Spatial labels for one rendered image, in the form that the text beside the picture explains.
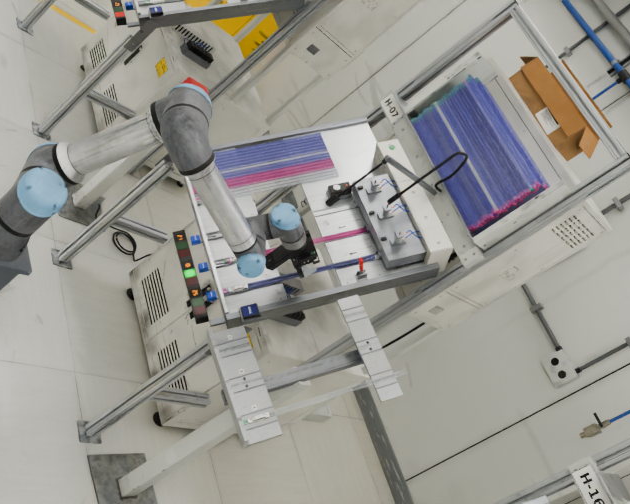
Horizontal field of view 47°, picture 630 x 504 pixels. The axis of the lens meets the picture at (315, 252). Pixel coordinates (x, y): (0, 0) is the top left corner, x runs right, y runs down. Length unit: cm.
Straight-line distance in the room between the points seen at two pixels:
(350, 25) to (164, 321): 160
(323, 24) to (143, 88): 88
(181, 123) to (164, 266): 130
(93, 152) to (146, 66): 166
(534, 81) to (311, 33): 109
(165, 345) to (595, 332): 204
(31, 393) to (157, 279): 71
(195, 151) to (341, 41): 188
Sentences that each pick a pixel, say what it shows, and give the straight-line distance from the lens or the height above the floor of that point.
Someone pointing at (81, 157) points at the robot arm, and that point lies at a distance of 195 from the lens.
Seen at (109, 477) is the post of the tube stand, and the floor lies 1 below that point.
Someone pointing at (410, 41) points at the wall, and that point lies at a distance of 484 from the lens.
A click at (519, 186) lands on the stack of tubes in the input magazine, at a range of 232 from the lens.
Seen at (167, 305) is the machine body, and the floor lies 23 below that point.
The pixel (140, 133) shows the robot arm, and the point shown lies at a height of 100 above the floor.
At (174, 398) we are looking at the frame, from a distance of 251.
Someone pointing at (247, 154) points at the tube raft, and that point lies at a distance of 258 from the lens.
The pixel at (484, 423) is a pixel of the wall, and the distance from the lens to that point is 385.
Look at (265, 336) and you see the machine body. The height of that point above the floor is 62.
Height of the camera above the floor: 187
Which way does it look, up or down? 23 degrees down
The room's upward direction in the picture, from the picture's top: 54 degrees clockwise
